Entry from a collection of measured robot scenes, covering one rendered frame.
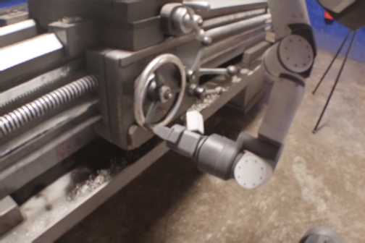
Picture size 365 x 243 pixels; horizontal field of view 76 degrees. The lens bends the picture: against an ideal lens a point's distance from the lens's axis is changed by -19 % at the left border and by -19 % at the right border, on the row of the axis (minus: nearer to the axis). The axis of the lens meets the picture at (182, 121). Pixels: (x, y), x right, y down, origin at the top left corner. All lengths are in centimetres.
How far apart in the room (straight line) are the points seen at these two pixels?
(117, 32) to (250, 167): 46
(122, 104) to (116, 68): 10
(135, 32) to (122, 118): 23
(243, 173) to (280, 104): 16
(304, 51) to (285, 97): 10
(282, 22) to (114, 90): 44
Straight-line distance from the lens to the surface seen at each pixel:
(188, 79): 88
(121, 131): 78
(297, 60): 57
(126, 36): 71
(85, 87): 73
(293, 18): 62
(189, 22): 74
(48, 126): 70
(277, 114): 58
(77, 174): 94
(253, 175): 55
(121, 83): 71
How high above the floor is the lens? 102
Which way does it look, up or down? 32 degrees down
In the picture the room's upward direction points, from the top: 3 degrees clockwise
